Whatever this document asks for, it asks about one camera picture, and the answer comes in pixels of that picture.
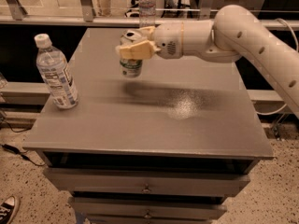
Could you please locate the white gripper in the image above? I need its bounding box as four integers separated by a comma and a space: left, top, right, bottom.
116, 22, 183, 60

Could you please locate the clear plastic water bottle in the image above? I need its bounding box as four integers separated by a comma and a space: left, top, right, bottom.
138, 0, 156, 28

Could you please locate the upper drawer metal knob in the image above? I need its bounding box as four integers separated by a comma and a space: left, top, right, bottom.
142, 184, 151, 194

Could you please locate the green white 7up can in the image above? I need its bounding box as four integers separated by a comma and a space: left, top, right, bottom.
120, 29, 142, 78

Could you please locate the lower drawer metal knob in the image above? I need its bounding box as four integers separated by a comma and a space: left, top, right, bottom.
144, 212, 152, 219

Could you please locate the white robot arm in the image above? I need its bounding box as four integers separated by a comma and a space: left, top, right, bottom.
116, 5, 299, 117

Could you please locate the blue label plastic bottle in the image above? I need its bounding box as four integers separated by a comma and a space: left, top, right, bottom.
35, 34, 78, 109

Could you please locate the grey drawer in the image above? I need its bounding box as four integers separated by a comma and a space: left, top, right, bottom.
44, 168, 249, 197
69, 198, 226, 220

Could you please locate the black white sneaker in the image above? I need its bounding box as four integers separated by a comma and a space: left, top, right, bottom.
0, 196, 20, 224

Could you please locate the drawer metal knob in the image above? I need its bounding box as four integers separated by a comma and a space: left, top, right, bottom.
142, 184, 151, 194
144, 212, 152, 219

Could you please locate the metal railing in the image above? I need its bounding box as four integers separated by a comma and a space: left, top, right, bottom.
0, 0, 299, 30

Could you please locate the upper grey drawer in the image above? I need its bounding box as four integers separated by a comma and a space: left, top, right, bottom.
44, 168, 249, 197

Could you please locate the lower grey drawer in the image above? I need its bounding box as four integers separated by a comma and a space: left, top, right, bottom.
69, 198, 226, 220

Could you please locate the black cable on floor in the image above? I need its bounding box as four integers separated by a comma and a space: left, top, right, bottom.
0, 119, 47, 168

